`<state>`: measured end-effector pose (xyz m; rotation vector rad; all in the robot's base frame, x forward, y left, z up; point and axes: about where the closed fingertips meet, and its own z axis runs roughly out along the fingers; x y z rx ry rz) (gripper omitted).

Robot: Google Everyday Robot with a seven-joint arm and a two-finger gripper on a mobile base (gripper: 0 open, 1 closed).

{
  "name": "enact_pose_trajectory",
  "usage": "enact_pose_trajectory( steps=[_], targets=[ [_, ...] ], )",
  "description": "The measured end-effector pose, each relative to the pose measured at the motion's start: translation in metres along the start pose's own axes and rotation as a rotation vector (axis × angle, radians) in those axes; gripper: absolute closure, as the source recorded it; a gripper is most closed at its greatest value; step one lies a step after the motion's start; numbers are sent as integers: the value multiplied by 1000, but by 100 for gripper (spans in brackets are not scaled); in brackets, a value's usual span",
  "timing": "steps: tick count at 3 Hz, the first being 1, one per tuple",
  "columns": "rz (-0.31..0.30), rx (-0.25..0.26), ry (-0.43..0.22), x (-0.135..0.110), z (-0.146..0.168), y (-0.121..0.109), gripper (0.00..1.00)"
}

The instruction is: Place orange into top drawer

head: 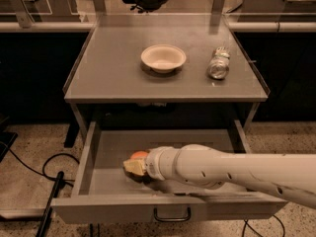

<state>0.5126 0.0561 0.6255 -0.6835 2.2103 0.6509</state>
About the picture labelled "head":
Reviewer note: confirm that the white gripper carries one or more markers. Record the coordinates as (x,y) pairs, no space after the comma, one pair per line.
(154,165)

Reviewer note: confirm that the orange fruit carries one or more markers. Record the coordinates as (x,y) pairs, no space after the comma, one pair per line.
(139,154)

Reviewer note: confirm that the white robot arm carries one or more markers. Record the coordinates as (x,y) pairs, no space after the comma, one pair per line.
(288,176)

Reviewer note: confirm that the open grey top drawer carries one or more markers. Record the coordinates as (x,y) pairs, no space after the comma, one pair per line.
(105,193)

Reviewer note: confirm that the grey cabinet table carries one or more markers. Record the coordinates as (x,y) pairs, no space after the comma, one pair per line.
(111,70)

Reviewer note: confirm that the white paper bowl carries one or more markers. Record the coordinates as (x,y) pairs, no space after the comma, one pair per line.
(163,58)

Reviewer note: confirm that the black pole on floor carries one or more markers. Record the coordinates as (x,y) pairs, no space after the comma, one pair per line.
(46,217)

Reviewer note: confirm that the silver soda can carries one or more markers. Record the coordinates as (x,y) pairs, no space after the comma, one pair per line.
(218,67)

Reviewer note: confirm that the black drawer handle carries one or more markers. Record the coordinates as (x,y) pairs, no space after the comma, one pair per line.
(168,214)

